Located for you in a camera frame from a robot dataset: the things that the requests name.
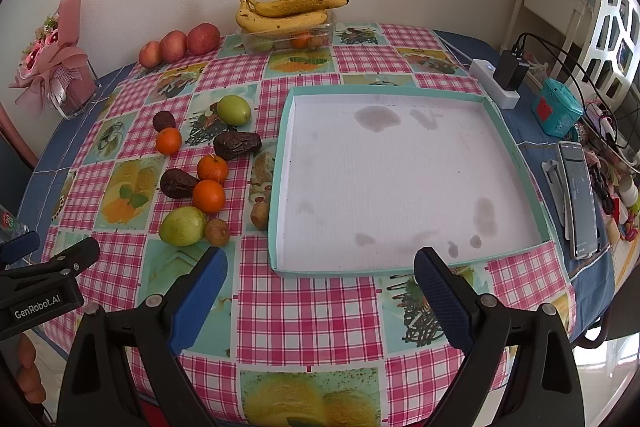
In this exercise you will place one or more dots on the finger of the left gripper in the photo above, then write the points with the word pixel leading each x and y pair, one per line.
pixel 18 248
pixel 74 260

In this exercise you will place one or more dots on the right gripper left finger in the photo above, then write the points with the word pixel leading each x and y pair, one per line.
pixel 192 296

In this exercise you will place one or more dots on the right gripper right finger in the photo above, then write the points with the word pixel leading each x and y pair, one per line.
pixel 448 295

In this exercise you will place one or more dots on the small brown kiwi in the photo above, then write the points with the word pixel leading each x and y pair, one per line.
pixel 217 232

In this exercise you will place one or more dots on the large green mango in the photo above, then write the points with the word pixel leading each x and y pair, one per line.
pixel 183 226

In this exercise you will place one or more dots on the orange tangerine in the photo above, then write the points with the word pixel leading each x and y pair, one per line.
pixel 212 167
pixel 209 197
pixel 168 141

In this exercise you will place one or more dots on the dark brown pear-shaped fruit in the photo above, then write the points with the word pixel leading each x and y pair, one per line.
pixel 177 184

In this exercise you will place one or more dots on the dark brown avocado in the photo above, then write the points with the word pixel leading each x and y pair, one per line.
pixel 232 144

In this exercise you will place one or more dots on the small dark round fruit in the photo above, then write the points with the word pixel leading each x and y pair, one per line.
pixel 163 120

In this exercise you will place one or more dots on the small green fruit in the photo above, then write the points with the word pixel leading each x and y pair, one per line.
pixel 234 110

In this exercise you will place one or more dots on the person's hand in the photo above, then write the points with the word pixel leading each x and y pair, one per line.
pixel 28 377

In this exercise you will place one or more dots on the small tan fruit by tray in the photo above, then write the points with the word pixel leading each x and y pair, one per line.
pixel 260 215

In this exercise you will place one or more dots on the teal white shallow tray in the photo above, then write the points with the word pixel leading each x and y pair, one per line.
pixel 365 176

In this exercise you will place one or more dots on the tablet in grey stand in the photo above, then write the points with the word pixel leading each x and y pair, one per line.
pixel 569 183

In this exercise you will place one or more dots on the pink flower bouquet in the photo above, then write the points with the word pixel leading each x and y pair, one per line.
pixel 54 70

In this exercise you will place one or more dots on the teal toy box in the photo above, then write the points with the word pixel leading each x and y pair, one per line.
pixel 556 109

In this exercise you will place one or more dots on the small red apple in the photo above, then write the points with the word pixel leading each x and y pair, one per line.
pixel 150 54

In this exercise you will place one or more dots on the white power strip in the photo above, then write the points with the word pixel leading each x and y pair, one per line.
pixel 483 71

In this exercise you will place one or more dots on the black power adapter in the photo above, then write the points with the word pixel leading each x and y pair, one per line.
pixel 511 70

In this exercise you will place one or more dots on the middle red apple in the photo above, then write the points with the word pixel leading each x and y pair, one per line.
pixel 173 46

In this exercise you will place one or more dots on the large red apple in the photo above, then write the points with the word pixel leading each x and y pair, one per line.
pixel 202 39

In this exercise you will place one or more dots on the lower yellow banana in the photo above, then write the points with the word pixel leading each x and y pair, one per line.
pixel 253 22

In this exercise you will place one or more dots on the yellow banana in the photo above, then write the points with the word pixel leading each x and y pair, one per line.
pixel 284 8
pixel 253 22

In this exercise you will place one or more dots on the clear plastic fruit container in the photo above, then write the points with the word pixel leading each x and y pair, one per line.
pixel 305 38

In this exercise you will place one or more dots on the upper yellow banana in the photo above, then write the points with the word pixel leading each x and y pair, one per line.
pixel 284 8

